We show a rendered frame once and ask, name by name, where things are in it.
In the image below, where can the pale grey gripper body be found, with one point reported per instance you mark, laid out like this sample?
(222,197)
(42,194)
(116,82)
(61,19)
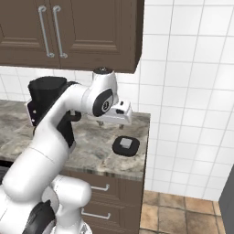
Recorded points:
(117,119)

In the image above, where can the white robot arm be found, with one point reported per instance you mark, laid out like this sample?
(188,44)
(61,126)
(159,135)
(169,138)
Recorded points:
(51,143)

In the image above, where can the brown drawer front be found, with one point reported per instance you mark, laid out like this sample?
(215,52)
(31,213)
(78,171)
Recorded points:
(125,190)
(122,218)

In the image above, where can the grey fridge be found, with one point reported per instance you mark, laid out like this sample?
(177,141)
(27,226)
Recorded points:
(228,207)

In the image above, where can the brown wall cupboard door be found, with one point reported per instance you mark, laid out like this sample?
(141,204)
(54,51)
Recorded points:
(97,30)
(21,30)

